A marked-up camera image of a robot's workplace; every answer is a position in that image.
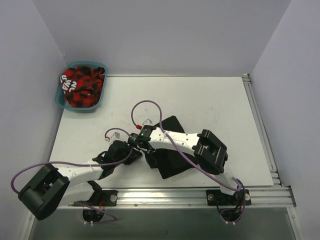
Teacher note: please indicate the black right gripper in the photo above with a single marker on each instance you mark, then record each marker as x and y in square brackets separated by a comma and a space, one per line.
[152, 158]

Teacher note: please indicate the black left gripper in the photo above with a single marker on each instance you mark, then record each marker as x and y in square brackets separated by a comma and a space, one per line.
[133, 153]

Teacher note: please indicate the black long sleeve shirt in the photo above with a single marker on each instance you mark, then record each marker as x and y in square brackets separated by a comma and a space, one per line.
[168, 162]

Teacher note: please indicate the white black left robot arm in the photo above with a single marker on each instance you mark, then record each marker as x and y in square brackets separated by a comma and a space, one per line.
[59, 184]

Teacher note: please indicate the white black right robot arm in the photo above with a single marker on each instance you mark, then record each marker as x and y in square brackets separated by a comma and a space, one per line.
[203, 151]

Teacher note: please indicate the teal plastic basket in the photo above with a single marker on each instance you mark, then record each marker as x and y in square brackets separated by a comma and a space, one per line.
[59, 97]

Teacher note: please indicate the red black plaid shirt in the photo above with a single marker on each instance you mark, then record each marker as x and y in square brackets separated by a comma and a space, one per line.
[82, 85]

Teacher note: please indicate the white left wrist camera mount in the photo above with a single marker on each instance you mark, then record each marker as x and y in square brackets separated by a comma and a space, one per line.
[114, 137]

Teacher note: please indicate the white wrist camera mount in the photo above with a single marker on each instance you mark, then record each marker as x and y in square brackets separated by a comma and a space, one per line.
[114, 137]
[147, 122]

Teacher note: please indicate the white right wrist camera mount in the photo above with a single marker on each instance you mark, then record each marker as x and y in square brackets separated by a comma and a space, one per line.
[147, 122]

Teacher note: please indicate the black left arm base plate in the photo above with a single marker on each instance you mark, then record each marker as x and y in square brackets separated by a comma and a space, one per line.
[102, 198]

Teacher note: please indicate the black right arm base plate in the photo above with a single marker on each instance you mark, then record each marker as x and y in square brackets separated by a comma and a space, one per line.
[215, 197]

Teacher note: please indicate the aluminium right side rail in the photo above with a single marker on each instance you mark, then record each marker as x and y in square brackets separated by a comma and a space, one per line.
[262, 131]

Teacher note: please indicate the aluminium rail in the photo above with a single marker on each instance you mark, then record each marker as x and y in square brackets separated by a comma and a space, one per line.
[195, 197]
[262, 131]

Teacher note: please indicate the aluminium front rail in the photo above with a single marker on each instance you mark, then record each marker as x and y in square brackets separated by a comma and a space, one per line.
[195, 197]

